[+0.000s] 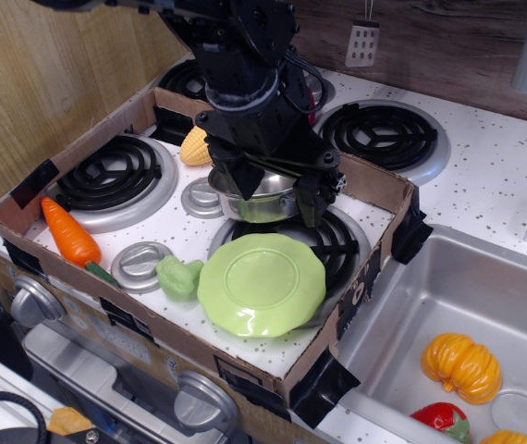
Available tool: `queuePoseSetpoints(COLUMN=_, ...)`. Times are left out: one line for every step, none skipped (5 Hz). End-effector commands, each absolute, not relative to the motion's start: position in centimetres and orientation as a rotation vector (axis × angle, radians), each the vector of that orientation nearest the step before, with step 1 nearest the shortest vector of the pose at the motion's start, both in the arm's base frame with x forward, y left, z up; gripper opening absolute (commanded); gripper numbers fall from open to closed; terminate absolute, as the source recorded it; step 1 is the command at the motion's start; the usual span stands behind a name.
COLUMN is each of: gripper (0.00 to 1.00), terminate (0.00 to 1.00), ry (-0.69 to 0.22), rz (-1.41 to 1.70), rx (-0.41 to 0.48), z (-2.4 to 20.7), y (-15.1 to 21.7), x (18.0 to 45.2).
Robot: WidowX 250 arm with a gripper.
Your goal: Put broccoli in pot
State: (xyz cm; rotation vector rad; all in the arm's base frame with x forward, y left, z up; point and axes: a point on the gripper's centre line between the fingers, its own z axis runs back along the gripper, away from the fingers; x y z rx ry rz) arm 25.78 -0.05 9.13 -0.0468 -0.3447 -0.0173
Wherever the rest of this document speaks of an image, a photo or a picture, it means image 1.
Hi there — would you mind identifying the light green plastic plate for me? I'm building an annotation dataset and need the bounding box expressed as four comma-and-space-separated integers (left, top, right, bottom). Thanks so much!
197, 234, 326, 338

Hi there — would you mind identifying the black cable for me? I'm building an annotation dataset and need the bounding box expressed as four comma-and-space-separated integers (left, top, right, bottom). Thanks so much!
0, 390, 50, 444

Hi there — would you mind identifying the front left black burner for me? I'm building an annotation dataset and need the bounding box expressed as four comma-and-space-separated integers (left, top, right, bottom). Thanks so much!
47, 134, 178, 234

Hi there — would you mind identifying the red toy pepper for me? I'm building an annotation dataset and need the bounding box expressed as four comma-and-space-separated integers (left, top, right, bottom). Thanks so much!
308, 88, 316, 126

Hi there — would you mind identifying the orange toy pumpkin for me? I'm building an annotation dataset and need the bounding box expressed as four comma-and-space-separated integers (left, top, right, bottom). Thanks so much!
421, 332, 503, 404

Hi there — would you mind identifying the small orange toy fruit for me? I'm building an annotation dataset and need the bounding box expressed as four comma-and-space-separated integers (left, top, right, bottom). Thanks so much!
481, 429, 527, 444

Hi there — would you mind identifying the back right black burner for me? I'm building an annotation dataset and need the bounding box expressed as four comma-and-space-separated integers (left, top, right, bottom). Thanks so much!
315, 100, 451, 186

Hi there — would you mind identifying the silver stovetop knob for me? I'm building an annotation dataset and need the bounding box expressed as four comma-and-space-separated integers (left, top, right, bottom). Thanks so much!
304, 73, 336, 105
110, 241, 172, 294
181, 178, 223, 219

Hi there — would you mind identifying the yellow toy corn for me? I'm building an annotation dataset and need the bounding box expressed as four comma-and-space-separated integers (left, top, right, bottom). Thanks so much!
180, 126, 211, 167

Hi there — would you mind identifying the silver stovetop knob back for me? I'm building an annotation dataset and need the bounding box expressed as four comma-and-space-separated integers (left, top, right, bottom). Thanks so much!
304, 73, 336, 105

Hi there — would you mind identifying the red toy strawberry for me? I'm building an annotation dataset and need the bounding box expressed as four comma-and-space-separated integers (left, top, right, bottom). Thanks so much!
411, 402, 471, 443

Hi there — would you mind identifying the green toy broccoli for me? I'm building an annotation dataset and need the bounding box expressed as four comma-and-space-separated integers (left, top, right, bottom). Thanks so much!
155, 255, 203, 302

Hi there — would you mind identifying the silver stovetop knob front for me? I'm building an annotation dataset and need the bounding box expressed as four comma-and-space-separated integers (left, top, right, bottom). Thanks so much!
110, 241, 172, 294

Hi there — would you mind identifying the front right black burner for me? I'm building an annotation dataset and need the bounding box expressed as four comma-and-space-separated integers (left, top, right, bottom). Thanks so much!
208, 206, 371, 329

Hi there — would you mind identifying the brown cardboard fence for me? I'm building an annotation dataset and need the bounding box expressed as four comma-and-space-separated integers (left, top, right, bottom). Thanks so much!
0, 88, 431, 427

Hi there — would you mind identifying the orange yellow cloth piece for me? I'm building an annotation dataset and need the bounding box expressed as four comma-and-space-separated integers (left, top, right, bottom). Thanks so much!
47, 407, 93, 436

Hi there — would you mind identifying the silver metal pot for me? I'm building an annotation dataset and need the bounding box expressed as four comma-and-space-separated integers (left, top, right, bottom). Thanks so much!
208, 169, 300, 223

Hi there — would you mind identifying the left silver oven knob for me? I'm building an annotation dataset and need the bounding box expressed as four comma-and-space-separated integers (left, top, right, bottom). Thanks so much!
10, 276, 67, 328

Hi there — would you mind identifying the hanging silver spatula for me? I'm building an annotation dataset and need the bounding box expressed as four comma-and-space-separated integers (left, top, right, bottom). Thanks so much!
345, 1, 381, 68

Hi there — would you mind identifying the orange toy carrot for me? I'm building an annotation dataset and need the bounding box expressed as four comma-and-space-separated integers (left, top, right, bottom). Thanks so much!
41, 196, 119, 288

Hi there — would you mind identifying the silver sink basin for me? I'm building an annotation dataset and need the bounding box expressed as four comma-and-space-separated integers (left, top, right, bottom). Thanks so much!
337, 224, 527, 444

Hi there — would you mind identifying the right silver oven knob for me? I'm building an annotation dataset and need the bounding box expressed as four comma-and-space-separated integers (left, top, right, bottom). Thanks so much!
174, 370, 239, 435

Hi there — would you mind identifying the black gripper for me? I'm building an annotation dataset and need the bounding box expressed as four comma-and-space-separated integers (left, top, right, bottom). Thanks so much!
193, 94, 349, 228

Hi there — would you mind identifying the silver stovetop knob middle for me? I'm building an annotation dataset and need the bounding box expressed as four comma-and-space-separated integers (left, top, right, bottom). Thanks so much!
181, 178, 223, 219

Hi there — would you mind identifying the silver oven knob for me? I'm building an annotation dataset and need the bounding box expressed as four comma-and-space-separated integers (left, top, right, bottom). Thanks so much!
10, 276, 67, 328
174, 370, 239, 435

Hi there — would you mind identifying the silver oven door handle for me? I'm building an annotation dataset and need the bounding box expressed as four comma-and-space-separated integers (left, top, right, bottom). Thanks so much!
23, 324, 237, 443

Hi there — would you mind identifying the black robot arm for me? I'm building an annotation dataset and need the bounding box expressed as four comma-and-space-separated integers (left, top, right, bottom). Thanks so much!
120, 1, 345, 227

